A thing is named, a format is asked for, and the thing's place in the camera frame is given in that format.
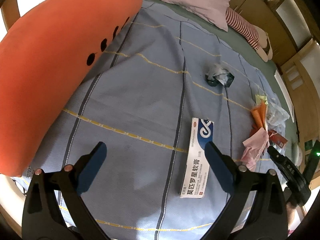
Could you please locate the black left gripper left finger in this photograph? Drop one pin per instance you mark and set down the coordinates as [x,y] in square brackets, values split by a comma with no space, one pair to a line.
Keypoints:
[53,207]

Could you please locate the white device on bed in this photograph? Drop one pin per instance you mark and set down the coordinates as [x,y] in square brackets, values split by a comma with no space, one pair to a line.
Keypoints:
[297,154]

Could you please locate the dark green wrapper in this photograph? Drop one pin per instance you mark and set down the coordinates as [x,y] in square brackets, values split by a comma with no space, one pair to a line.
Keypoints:
[219,75]

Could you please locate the white flat board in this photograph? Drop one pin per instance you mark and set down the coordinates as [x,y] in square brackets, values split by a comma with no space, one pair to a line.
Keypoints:
[285,93]

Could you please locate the orange snack wrapper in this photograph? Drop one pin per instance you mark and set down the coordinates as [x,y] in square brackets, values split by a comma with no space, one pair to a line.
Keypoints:
[259,115]

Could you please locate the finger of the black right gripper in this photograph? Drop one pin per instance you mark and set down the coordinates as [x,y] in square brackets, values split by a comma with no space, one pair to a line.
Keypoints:
[281,161]

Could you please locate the red cigarette box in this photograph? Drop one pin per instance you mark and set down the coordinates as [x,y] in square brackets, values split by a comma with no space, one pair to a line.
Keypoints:
[277,138]

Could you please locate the orange carrot plush pillow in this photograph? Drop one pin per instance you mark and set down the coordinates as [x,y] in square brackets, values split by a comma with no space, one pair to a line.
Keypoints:
[45,56]

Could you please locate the pink plastic package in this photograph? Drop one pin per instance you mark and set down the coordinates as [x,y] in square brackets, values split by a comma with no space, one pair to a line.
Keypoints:
[254,147]

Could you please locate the striped plush doll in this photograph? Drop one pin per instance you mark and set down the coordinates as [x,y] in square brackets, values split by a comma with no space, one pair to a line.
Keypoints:
[256,37]

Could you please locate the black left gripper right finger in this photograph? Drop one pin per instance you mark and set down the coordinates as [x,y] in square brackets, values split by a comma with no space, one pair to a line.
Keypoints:
[256,208]

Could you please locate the clear plastic bag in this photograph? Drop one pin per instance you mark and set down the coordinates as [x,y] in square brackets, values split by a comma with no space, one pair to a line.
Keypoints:
[276,115]

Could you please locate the white blue ointment box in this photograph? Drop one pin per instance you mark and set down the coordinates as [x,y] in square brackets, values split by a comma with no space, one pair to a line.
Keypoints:
[197,166]

